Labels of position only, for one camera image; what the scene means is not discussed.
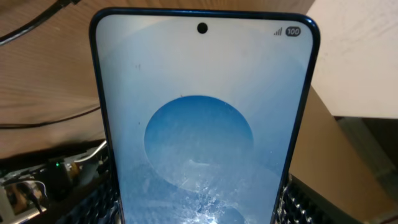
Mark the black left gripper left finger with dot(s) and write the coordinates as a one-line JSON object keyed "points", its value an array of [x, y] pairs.
{"points": [[100, 206]]}

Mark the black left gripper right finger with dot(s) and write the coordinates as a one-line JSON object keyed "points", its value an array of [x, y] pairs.
{"points": [[299, 204]]}

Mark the blue Galaxy smartphone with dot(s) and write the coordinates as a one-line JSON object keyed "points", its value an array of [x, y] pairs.
{"points": [[201, 109]]}

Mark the brown cardboard panel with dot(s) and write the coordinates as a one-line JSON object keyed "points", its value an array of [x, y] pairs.
{"points": [[325, 160]]}

